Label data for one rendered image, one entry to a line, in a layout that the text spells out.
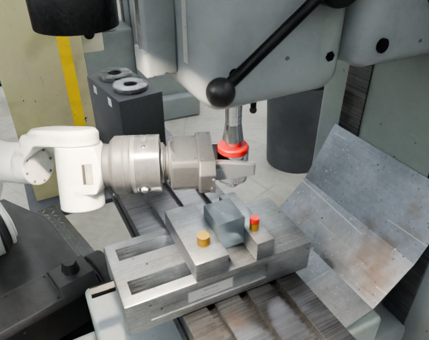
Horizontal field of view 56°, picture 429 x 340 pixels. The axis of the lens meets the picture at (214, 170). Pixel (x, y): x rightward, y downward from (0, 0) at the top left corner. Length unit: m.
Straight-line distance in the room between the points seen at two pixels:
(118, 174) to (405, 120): 0.54
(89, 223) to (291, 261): 1.77
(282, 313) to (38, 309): 0.73
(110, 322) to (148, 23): 0.57
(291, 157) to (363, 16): 2.21
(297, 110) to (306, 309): 1.87
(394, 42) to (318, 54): 0.10
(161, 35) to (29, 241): 1.13
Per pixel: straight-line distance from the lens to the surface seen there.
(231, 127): 0.58
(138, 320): 0.69
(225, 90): 0.39
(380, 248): 0.87
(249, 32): 0.44
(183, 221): 0.73
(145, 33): 0.48
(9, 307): 1.29
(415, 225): 0.85
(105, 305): 0.87
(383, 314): 1.06
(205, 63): 0.44
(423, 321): 1.01
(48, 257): 1.42
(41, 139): 0.63
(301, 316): 0.76
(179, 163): 0.57
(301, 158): 2.69
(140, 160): 0.58
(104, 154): 0.60
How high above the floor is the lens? 1.51
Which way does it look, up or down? 33 degrees down
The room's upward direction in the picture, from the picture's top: straight up
